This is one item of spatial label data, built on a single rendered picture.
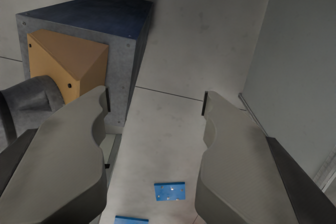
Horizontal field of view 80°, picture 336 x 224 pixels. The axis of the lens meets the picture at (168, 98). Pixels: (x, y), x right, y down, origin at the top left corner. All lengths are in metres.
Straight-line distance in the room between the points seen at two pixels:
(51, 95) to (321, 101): 1.01
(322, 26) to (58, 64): 1.05
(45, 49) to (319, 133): 1.05
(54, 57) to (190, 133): 1.72
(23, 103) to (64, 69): 0.10
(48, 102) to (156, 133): 1.63
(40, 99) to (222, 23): 1.37
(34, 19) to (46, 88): 0.23
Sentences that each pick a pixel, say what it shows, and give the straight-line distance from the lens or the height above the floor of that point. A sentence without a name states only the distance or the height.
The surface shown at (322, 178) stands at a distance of 1.12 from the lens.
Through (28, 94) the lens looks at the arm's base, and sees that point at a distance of 0.46.
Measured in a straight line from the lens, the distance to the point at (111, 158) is 1.85.
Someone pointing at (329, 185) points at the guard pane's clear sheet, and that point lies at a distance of 1.12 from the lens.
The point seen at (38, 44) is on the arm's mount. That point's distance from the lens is 0.53.
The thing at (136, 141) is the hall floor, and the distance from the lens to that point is 2.11.
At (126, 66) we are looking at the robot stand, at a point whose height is 1.00.
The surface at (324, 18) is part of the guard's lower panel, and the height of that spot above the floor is 0.61.
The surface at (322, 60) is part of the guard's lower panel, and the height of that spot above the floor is 0.71.
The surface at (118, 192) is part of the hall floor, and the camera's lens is 2.77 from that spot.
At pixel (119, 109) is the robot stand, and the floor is 1.00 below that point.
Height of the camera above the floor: 1.54
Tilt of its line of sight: 59 degrees down
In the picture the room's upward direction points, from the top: 178 degrees clockwise
